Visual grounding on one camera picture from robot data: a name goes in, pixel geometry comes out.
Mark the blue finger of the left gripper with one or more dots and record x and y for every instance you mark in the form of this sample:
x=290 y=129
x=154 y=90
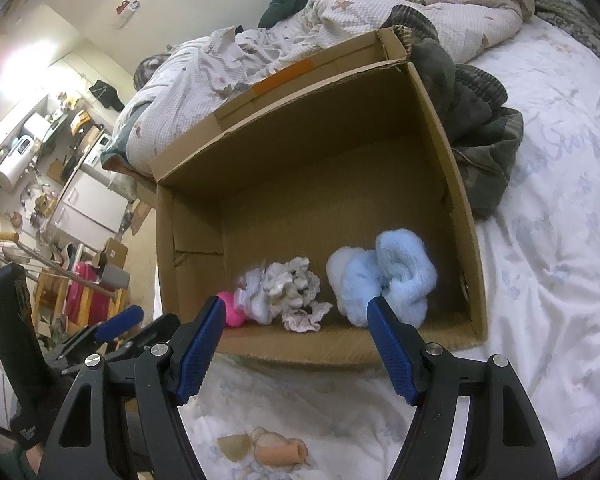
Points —
x=119 y=324

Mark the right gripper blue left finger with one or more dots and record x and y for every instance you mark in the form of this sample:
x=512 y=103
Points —
x=194 y=344

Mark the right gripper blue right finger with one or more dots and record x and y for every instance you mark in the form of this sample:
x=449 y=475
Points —
x=399 y=359

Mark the beige lace scrunchie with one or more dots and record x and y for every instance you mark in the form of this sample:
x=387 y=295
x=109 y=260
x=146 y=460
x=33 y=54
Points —
x=290 y=291

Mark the peach soft tube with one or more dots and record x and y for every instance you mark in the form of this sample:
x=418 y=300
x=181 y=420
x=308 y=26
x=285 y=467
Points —
x=274 y=450

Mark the person's left hand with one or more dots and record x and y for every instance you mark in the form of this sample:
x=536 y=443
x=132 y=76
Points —
x=34 y=457

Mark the pink bag on rack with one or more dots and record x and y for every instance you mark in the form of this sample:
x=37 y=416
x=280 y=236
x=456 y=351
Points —
x=85 y=306

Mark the white lilac scrunchie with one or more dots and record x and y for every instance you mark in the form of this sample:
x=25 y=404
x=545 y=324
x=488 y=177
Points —
x=251 y=299

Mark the light blue fluffy sock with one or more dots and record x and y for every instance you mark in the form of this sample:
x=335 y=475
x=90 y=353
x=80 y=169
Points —
x=398 y=268

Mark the cream satin scrunchie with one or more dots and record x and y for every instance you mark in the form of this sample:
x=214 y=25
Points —
x=335 y=268

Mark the brown cardboard box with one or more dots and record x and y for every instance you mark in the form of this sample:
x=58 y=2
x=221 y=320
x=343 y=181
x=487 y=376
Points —
x=328 y=153

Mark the dark camouflage garment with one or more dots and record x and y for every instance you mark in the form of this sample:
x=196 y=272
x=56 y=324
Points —
x=483 y=132

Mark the beige patterned quilt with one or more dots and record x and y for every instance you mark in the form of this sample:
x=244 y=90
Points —
x=182 y=87

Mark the black white knitted blanket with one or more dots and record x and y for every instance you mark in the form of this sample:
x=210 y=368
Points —
x=571 y=17

